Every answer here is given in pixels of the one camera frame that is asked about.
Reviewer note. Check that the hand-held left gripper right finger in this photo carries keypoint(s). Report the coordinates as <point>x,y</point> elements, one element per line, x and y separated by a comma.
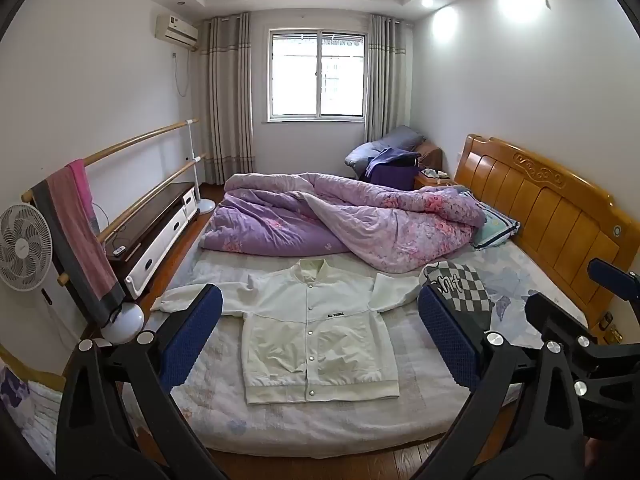
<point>447,335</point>

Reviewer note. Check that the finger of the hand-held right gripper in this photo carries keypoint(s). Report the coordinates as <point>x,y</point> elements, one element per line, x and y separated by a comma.
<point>612,277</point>
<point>560,320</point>

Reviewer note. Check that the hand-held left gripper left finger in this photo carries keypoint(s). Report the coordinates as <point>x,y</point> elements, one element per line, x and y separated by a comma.
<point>192,330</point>

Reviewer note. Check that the white button-up jacket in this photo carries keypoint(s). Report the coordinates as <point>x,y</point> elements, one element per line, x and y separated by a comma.
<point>315,330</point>

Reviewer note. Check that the grey checkered sweater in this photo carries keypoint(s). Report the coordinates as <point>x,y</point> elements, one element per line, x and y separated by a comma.
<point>462,285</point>

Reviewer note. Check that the pale floral bed sheet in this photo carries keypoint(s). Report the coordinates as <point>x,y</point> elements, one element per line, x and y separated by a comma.
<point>515,272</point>

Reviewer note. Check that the white fleece bed blanket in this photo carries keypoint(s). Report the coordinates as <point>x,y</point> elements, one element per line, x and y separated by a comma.
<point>220,395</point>

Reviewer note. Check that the wooden headboard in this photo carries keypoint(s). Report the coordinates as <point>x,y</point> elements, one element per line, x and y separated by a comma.
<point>545,210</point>

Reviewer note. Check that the white remote control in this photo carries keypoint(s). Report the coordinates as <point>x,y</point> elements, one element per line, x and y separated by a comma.
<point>120,251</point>

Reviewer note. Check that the light green pillow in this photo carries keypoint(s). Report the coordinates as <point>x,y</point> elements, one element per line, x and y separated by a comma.
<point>495,230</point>

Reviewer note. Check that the dark and white TV cabinet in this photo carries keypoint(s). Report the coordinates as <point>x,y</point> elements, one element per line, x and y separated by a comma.
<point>160,220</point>

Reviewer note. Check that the pink and grey towel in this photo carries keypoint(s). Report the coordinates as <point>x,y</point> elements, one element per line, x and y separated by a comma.
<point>82,240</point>

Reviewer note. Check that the wooden nightstand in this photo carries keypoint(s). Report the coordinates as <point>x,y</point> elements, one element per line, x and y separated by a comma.
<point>430,182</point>

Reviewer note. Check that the purple floral quilt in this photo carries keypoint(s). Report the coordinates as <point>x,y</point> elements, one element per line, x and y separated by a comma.
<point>310,215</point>

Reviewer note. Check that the purple bag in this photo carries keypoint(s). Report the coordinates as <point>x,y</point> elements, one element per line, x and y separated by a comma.
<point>392,172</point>

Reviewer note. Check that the floral cloth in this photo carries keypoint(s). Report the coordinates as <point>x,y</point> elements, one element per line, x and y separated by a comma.
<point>30,410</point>

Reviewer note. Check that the brown chair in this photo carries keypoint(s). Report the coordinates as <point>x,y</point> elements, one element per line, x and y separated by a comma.
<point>431,152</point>

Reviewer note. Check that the white standing fan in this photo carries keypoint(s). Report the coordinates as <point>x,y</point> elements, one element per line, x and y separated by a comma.
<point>22,247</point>

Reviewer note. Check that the blue-grey bedding bundle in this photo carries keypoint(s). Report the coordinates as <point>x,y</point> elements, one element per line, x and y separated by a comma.
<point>370,152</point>

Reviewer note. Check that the wooden double-bar rack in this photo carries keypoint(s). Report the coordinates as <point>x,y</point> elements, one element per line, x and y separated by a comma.
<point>135,139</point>

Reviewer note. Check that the grey striped curtain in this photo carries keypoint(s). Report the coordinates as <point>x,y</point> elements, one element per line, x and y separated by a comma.
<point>382,80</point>
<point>227,100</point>

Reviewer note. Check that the white framed window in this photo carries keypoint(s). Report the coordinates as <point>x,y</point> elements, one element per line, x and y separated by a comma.
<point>317,75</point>

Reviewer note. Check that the brass wall switch panel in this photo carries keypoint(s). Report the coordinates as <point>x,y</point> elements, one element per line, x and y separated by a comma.
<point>612,332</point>

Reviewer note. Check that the white wall air conditioner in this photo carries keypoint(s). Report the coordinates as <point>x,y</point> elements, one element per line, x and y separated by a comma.
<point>175,30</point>

